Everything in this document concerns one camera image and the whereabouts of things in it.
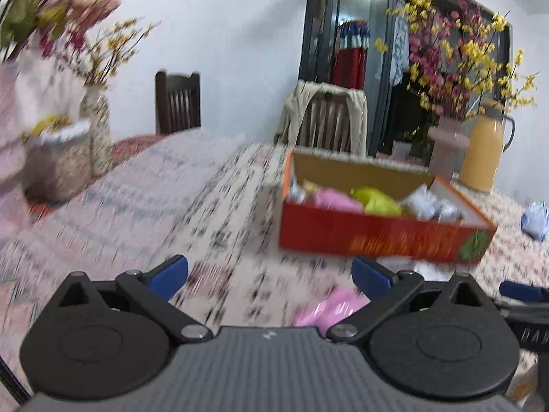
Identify white snack packet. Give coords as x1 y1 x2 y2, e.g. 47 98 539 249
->
289 182 308 204

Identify pink snack packet large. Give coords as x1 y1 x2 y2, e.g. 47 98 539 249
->
312 188 364 214

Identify pink glass vase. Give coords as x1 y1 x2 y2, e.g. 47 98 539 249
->
428 116 470 181

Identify yellow and red flower branches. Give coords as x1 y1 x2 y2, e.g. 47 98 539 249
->
386 0 537 122

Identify red blue hanging garment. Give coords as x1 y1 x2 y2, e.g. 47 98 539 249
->
331 20 370 90

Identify clear seed container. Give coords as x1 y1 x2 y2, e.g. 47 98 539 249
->
24 115 92 202

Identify blue white plastic bag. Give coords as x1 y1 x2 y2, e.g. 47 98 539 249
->
520 202 549 242

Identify yellow twig branches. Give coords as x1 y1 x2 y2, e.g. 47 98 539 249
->
57 18 159 88

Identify floral ceramic vase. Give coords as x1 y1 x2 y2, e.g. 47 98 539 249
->
79 85 113 177

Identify pink snack packet small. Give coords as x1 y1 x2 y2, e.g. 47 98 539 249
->
292 288 370 335

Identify silver foil snack packet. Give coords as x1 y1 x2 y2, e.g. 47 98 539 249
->
399 184 464 223

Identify large pale pink vase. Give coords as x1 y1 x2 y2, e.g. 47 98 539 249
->
1 61 32 244

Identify patterned folded cloth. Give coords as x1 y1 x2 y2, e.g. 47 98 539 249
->
1 129 245 377

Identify red orange cardboard box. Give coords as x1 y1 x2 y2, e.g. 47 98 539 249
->
279 152 497 264

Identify green snack bar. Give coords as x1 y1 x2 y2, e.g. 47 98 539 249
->
350 187 403 217

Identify yellow thermos jug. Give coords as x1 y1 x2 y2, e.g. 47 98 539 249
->
459 98 515 194

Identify beige jacket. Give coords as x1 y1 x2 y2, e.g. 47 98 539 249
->
273 80 367 157

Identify dark wooden chair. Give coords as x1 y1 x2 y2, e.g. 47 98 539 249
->
154 70 201 135

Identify calligraphy tablecloth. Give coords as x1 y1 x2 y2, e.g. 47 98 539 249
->
151 143 548 330

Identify wooden chair with jacket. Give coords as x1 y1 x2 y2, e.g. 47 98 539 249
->
297 93 351 152

